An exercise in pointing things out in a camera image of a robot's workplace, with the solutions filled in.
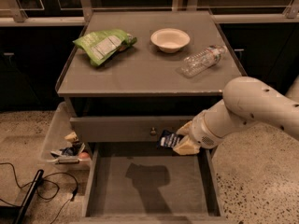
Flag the clear plastic storage bin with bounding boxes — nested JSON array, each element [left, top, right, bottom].
[[39, 102, 91, 172]]

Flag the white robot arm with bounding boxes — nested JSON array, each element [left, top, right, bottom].
[[173, 77, 299, 155]]

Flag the blue rxbar wrapper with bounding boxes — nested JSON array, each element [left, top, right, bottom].
[[157, 130, 183, 148]]

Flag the round brass drawer knob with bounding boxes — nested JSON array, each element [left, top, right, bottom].
[[149, 127, 157, 136]]

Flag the grey top drawer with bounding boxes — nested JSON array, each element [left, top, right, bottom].
[[70, 116, 192, 143]]

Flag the metal railing frame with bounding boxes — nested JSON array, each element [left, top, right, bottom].
[[0, 0, 299, 27]]

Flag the snack items in bin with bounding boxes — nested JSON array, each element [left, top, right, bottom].
[[50, 132, 91, 164]]

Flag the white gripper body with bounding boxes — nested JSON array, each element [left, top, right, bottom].
[[189, 110, 223, 149]]

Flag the clear plastic water bottle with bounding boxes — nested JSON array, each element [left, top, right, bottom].
[[178, 45, 228, 77]]

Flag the black cable on floor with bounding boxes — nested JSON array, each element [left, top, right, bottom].
[[0, 161, 80, 224]]

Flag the black bar on floor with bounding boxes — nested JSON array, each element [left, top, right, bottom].
[[12, 169, 44, 224]]

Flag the grey wooden drawer cabinet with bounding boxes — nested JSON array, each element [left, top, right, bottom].
[[55, 10, 248, 161]]

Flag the white paper bowl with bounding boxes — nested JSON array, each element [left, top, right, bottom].
[[150, 28, 191, 53]]

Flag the green chip bag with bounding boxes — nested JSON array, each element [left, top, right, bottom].
[[73, 29, 137, 67]]

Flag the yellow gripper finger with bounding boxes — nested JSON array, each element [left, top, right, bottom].
[[176, 120, 192, 136], [173, 135, 200, 155]]

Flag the open grey middle drawer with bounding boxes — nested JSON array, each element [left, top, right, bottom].
[[73, 142, 235, 224]]

